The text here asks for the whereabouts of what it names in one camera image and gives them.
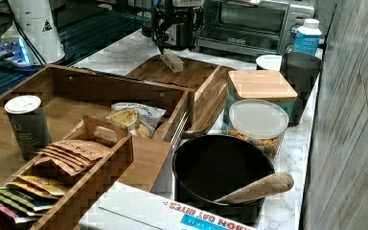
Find wooden cutting board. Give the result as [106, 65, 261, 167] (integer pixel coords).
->
[127, 56, 232, 138]

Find dark canister with white lid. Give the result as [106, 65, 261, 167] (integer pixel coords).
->
[4, 95, 51, 161]

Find brown paper packets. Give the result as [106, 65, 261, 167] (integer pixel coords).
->
[35, 140, 110, 176]

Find dark grey cup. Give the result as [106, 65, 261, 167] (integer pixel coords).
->
[280, 53, 323, 127]

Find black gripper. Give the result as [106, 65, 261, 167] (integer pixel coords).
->
[151, 0, 204, 54]

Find colourful tea bag packets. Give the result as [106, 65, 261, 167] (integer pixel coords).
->
[0, 175, 72, 223]

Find white cardboard snack box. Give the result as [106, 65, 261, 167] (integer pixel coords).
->
[79, 182, 257, 230]

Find sea salt chips bag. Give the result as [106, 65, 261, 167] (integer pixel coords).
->
[106, 103, 166, 138]

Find blue white bottle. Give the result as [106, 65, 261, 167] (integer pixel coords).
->
[293, 18, 322, 56]

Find wooden tea organizer tray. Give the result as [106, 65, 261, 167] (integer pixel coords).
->
[6, 115, 134, 230]

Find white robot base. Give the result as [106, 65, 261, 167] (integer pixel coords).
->
[1, 0, 65, 67]

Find white bowl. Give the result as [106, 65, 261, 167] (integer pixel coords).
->
[256, 55, 282, 71]

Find wooden drawer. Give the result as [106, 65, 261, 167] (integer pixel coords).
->
[0, 65, 194, 197]

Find silver toaster oven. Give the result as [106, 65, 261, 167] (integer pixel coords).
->
[196, 0, 315, 56]

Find wooden spoon handle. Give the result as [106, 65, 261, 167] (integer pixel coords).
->
[216, 172, 294, 204]

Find clear plastic snack jar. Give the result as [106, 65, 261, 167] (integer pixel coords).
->
[223, 99, 288, 161]

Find black pan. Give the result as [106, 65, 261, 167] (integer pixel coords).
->
[172, 134, 274, 226]

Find teal container with wooden lid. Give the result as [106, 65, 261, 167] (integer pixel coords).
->
[221, 70, 297, 131]

